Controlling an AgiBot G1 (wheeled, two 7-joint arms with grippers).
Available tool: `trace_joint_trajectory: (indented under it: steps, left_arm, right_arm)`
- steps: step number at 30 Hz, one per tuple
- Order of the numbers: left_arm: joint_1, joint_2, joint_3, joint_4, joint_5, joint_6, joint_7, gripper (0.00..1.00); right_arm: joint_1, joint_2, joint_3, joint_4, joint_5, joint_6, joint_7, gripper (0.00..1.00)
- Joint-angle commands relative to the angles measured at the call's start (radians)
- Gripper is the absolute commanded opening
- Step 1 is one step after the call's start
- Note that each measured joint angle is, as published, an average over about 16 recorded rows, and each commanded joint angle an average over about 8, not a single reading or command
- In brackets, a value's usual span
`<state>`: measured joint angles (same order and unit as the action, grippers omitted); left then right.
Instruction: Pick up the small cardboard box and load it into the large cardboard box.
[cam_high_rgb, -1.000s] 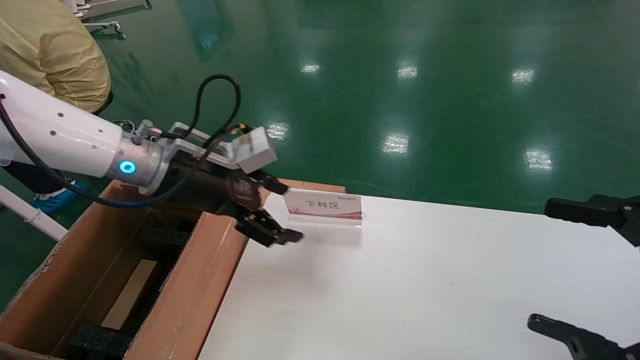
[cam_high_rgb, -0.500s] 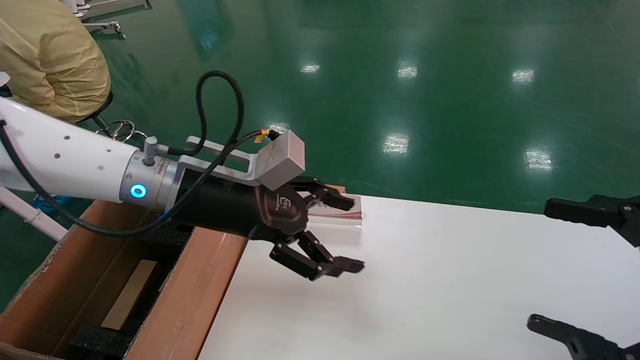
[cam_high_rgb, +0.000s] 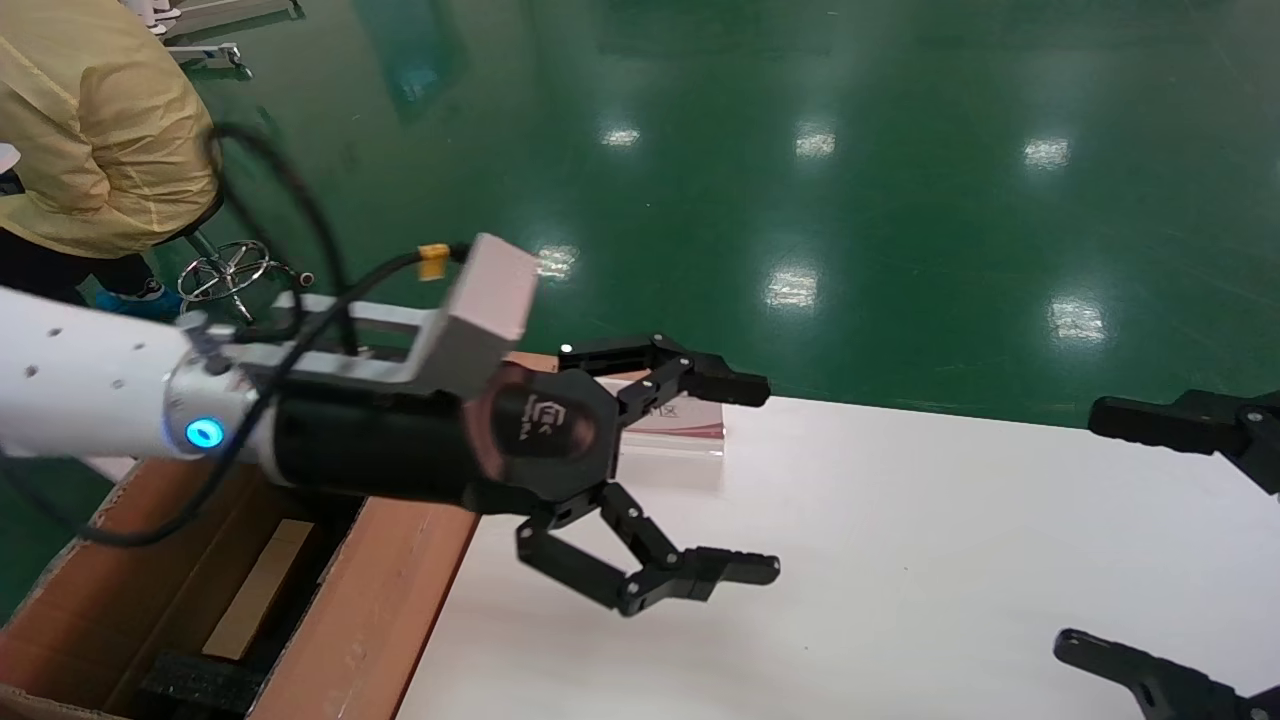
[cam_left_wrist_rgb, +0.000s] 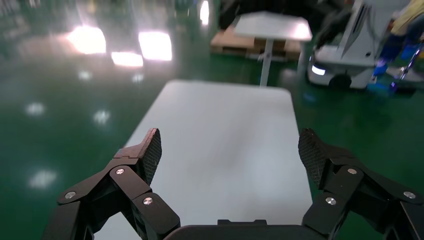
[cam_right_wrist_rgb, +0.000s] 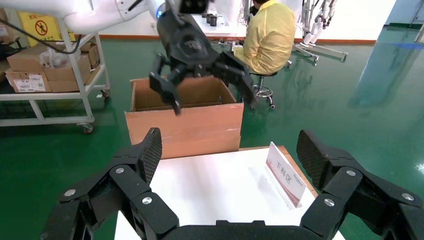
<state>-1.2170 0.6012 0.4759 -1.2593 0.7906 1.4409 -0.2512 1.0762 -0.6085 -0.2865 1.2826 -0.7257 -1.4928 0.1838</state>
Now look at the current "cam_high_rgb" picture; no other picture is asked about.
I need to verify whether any blue shoe cover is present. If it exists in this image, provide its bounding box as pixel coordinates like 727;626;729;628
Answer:
95;280;186;321

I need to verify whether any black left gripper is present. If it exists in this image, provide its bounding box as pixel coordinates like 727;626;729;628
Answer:
265;333;781;618

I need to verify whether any acrylic sign with red card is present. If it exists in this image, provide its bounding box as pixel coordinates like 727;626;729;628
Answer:
615;380;726;458

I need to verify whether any black cable with yellow tag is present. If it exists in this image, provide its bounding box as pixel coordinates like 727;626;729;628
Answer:
0;240;471;549

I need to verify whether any white metal equipment frame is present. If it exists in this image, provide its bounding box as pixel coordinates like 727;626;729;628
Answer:
130;0;306;81

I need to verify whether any small cardboard box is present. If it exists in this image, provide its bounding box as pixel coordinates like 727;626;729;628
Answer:
203;518;317;661

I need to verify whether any thick black cable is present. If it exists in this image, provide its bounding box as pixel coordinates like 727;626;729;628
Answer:
208;123;353;356

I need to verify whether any person in yellow coat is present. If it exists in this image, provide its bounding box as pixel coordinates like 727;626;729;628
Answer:
0;0;223;306

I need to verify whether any black stool with chrome base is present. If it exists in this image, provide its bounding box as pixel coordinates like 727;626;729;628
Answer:
150;188;316;326

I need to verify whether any black foam block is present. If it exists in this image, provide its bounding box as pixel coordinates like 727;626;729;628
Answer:
138;648;263;717

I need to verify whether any large cardboard box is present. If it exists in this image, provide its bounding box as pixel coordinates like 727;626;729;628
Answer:
0;455;481;720

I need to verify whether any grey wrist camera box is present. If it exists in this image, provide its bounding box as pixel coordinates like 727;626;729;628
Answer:
405;233;541;399

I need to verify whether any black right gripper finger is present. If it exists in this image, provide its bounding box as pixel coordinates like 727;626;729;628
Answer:
1087;390;1280;496
1052;630;1280;720

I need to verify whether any grey metal camera bracket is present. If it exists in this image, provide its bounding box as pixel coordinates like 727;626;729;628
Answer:
180;292;441;386

